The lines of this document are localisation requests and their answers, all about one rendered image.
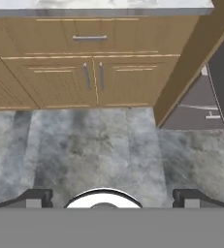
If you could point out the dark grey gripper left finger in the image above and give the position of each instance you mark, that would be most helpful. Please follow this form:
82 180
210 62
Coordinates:
36 197

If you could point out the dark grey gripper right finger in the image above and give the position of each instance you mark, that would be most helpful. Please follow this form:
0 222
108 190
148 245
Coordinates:
187 197

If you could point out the wooden drawer front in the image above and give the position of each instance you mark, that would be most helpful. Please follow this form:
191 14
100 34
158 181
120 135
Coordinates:
94 35

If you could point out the white and black round disc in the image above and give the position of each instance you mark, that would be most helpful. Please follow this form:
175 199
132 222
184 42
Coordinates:
103 200

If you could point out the wooden cupboard door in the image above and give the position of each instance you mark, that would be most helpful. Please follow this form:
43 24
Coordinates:
133 80
58 84
3 87

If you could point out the wooden side panel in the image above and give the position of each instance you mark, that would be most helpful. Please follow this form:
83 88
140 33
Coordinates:
194 55

